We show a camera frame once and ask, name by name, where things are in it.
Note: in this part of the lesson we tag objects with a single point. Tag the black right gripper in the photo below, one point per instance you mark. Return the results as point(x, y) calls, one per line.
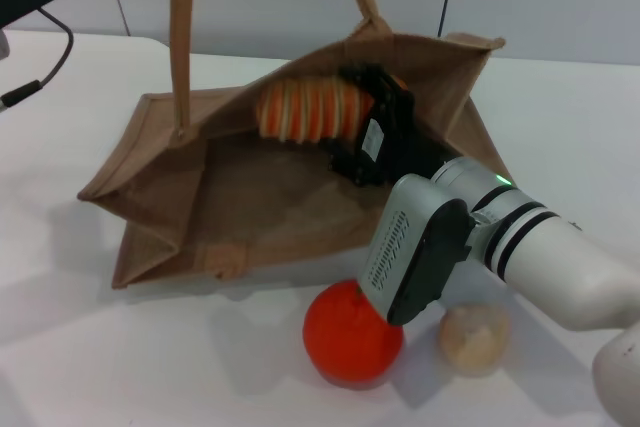
point(395, 147)

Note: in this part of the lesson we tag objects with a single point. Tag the orange toy fruit with stem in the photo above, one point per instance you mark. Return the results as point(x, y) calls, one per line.
point(345, 342)

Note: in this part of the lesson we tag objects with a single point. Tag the beige round bun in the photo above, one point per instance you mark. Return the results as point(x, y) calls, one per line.
point(472, 342)

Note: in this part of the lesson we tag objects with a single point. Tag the brown woven jute handbag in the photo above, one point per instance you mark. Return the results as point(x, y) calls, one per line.
point(280, 207)

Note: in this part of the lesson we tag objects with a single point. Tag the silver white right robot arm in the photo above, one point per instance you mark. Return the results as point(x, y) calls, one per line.
point(550, 257)

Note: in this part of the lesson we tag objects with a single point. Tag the grey black wrist camera box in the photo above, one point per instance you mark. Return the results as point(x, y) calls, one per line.
point(400, 247)

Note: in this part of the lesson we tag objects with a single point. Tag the orange striped toy bread loaf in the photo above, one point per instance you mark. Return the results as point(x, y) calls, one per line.
point(305, 109)

